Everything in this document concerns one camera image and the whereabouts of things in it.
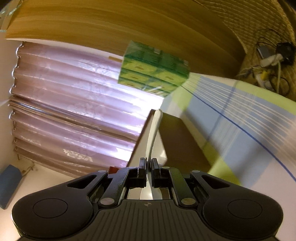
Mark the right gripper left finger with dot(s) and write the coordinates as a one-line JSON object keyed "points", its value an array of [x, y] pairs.
{"points": [[124, 179]]}

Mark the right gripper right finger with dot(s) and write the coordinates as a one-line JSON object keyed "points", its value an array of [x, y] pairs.
{"points": [[172, 178]]}

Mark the white handheld massager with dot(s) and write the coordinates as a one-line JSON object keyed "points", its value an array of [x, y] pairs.
{"points": [[149, 192]]}

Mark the red gold gift box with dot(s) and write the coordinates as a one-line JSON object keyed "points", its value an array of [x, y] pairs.
{"points": [[113, 170]]}

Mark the brown cardboard storage box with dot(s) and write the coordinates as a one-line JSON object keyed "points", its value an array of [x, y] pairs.
{"points": [[175, 147]]}

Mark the pink patterned curtain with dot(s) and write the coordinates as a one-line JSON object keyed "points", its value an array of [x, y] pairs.
{"points": [[69, 112]]}

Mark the checkered tablecloth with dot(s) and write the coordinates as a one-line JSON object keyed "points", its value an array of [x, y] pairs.
{"points": [[247, 134]]}

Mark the green tissue pack bundle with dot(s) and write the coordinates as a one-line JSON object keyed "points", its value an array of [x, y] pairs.
{"points": [[151, 70]]}

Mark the blue sponge block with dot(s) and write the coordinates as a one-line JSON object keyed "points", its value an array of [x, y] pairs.
{"points": [[9, 181]]}

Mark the white power strip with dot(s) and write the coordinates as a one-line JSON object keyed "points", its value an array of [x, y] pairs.
{"points": [[271, 60]]}

